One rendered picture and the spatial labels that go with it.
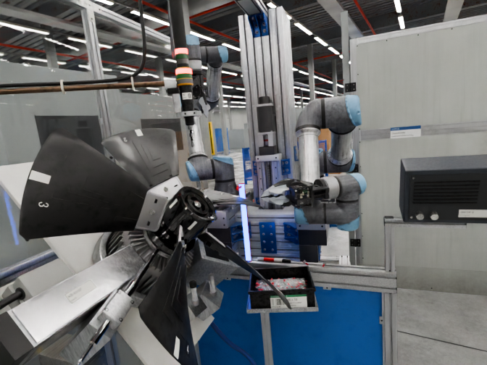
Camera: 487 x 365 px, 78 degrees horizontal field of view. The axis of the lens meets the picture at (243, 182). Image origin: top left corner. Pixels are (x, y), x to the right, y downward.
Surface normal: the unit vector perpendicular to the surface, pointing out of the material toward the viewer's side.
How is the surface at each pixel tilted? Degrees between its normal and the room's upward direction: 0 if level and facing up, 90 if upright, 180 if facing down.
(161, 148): 40
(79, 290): 50
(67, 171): 77
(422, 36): 90
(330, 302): 90
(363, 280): 90
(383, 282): 90
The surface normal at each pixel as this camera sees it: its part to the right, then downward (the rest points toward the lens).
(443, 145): -0.34, 0.19
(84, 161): 0.69, -0.20
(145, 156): 0.09, -0.59
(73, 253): 0.65, -0.65
